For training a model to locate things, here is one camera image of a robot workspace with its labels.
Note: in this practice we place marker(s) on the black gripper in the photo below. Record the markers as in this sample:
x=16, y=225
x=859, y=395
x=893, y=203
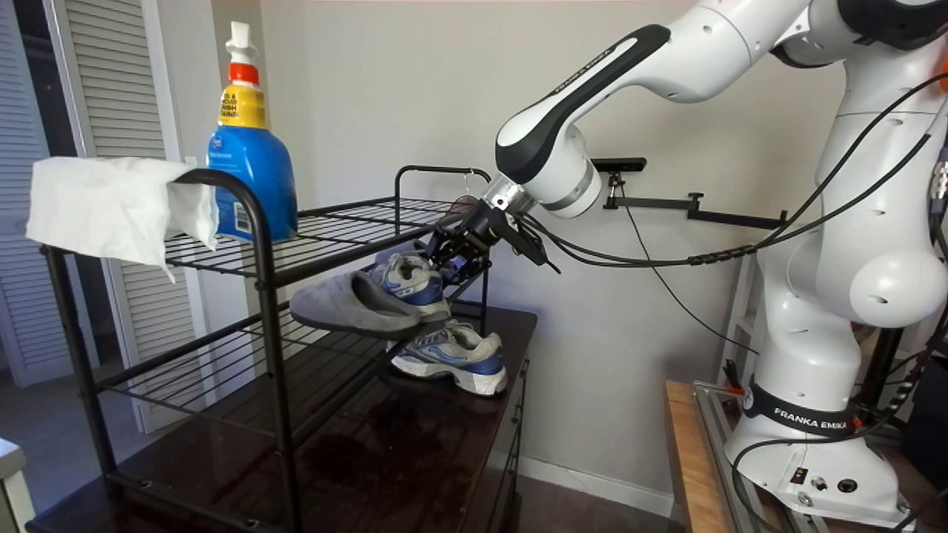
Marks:
x=482, y=229

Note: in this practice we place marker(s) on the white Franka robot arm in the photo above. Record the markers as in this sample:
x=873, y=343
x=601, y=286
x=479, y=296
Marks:
x=859, y=277

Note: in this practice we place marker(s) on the dark metal shoe rack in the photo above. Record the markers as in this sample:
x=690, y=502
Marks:
x=279, y=395

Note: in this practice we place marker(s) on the blue spray bottle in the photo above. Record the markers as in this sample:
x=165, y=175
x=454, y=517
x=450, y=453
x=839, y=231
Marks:
x=253, y=177

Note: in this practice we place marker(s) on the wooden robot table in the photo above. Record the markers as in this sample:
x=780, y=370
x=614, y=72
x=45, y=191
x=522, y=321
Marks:
x=690, y=463

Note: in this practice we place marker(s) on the white folded cloth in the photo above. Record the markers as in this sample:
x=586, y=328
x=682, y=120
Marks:
x=106, y=207

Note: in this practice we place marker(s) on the white louvered closet door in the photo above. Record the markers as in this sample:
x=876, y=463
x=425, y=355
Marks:
x=106, y=77

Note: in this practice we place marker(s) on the white furniture corner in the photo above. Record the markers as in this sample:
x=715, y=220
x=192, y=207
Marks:
x=11, y=484

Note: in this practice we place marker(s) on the black equipment case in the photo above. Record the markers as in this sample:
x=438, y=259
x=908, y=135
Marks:
x=927, y=414

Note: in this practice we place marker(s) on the black stereo camera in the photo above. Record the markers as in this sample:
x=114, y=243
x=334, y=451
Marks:
x=619, y=164

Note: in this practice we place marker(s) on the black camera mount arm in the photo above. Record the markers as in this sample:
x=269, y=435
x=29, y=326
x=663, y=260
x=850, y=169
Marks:
x=690, y=204

